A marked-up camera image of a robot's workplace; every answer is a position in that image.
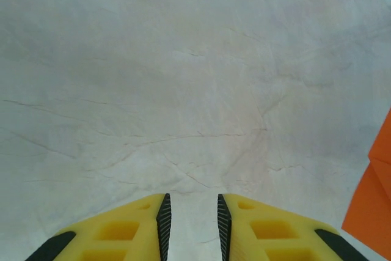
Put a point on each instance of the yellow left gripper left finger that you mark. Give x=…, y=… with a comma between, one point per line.
x=116, y=233

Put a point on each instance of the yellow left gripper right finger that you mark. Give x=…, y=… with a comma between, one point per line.
x=268, y=233

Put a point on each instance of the orange paper sheet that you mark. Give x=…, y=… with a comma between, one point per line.
x=372, y=200

